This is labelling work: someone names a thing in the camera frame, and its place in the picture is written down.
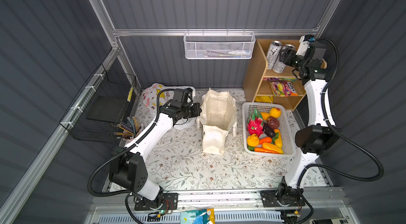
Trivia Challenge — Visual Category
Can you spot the black wire wall basket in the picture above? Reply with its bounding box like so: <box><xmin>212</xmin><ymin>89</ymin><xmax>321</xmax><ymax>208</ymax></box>
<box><xmin>60</xmin><ymin>66</ymin><xmax>137</xmax><ymax>143</ymax></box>

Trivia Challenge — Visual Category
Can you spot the white plastic grocery bag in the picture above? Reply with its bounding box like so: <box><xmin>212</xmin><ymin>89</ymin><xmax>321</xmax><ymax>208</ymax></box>
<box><xmin>136</xmin><ymin>83</ymin><xmax>196</xmax><ymax>130</ymax></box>

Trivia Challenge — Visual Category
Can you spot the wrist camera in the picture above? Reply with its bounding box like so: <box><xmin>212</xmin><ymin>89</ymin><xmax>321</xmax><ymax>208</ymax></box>
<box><xmin>172</xmin><ymin>88</ymin><xmax>193</xmax><ymax>107</ymax></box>
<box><xmin>296</xmin><ymin>34</ymin><xmax>315</xmax><ymax>56</ymax></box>

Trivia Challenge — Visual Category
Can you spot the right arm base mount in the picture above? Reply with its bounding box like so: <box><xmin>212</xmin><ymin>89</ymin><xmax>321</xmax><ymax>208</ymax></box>
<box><xmin>260</xmin><ymin>189</ymin><xmax>306</xmax><ymax>208</ymax></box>

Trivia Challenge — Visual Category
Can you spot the white wire wall basket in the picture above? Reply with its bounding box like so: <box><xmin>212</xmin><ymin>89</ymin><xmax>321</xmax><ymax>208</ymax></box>
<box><xmin>183</xmin><ymin>31</ymin><xmax>256</xmax><ymax>60</ymax></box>

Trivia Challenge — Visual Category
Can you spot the yellow peach toy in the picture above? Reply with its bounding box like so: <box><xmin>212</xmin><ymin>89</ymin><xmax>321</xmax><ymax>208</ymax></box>
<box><xmin>269</xmin><ymin>107</ymin><xmax>282</xmax><ymax>118</ymax></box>

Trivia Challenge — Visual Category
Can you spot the yellow snack packet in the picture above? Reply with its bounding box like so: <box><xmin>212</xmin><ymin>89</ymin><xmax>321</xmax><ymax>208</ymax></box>
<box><xmin>255</xmin><ymin>96</ymin><xmax>273</xmax><ymax>103</ymax></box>

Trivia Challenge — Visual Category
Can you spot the yellow bell pepper toy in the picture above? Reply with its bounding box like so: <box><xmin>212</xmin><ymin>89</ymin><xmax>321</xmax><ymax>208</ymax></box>
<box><xmin>247</xmin><ymin>134</ymin><xmax>260</xmax><ymax>148</ymax></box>

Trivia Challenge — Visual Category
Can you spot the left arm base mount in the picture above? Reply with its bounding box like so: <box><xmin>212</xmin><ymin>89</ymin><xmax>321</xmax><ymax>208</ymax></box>
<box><xmin>134</xmin><ymin>192</ymin><xmax>179</xmax><ymax>211</ymax></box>

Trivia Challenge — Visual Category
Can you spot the colourful fruit candy bag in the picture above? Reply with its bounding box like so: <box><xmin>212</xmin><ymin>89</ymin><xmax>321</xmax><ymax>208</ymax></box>
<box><xmin>269</xmin><ymin>81</ymin><xmax>299</xmax><ymax>97</ymax></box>

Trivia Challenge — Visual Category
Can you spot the wooden shelf unit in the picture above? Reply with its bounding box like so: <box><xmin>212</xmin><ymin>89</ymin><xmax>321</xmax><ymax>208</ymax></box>
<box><xmin>243</xmin><ymin>39</ymin><xmax>306</xmax><ymax>111</ymax></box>

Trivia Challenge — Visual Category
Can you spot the floral table mat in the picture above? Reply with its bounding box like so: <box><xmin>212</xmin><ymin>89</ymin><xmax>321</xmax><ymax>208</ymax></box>
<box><xmin>145</xmin><ymin>89</ymin><xmax>294</xmax><ymax>191</ymax></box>

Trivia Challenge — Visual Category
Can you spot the dark purple eggplant toy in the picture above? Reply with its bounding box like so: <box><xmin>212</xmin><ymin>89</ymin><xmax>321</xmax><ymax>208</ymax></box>
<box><xmin>263</xmin><ymin>123</ymin><xmax>276</xmax><ymax>138</ymax></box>

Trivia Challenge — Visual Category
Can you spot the dark red plum toy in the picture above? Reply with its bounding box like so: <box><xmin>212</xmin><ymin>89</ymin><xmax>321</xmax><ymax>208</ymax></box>
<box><xmin>266</xmin><ymin>116</ymin><xmax>280</xmax><ymax>130</ymax></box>

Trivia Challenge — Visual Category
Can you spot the pink dragon fruit toy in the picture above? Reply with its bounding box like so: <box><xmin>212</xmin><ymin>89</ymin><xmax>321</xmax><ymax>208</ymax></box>
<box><xmin>247</xmin><ymin>108</ymin><xmax>264</xmax><ymax>137</ymax></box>

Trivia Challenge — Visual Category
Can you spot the white plastic fruit basket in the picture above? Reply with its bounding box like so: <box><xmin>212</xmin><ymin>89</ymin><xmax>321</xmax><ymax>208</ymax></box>
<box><xmin>242</xmin><ymin>102</ymin><xmax>297</xmax><ymax>158</ymax></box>

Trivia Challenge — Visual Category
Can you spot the orange carrot toy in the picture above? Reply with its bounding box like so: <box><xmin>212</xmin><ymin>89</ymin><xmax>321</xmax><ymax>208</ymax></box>
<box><xmin>254</xmin><ymin>148</ymin><xmax>280</xmax><ymax>154</ymax></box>

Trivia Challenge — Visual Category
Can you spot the silver drink can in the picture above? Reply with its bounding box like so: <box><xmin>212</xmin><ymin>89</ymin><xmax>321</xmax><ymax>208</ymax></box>
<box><xmin>272</xmin><ymin>44</ymin><xmax>296</xmax><ymax>74</ymax></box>
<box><xmin>266</xmin><ymin>40</ymin><xmax>282</xmax><ymax>70</ymax></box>

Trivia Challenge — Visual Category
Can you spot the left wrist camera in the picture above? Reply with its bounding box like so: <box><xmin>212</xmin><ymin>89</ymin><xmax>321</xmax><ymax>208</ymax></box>
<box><xmin>172</xmin><ymin>88</ymin><xmax>193</xmax><ymax>107</ymax></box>

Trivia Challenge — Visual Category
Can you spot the cup of coloured pencils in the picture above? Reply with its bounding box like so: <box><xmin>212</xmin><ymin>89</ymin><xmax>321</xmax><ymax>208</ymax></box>
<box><xmin>113</xmin><ymin>117</ymin><xmax>142</xmax><ymax>138</ymax></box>

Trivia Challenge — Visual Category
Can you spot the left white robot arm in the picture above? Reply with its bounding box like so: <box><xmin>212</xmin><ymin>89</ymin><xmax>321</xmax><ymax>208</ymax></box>
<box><xmin>87</xmin><ymin>88</ymin><xmax>202</xmax><ymax>201</ymax></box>

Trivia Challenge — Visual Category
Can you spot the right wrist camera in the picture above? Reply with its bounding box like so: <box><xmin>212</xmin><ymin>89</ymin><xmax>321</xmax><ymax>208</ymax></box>
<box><xmin>296</xmin><ymin>34</ymin><xmax>315</xmax><ymax>56</ymax></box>

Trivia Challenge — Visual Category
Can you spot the yellow corn toy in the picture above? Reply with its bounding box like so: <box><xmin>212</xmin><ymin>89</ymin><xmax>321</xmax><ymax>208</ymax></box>
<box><xmin>262</xmin><ymin>143</ymin><xmax>284</xmax><ymax>154</ymax></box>

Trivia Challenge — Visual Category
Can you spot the teal printed booklet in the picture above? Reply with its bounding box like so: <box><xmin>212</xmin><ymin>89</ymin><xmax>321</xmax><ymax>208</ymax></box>
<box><xmin>180</xmin><ymin>209</ymin><xmax>215</xmax><ymax>224</ymax></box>

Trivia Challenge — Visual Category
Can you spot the cream canvas tote bag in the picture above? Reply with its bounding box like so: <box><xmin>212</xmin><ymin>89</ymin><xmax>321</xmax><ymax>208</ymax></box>
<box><xmin>197</xmin><ymin>89</ymin><xmax>237</xmax><ymax>155</ymax></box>

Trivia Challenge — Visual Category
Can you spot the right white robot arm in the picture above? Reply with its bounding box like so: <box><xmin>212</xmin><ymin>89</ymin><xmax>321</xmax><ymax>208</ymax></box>
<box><xmin>276</xmin><ymin>35</ymin><xmax>384</xmax><ymax>205</ymax></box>

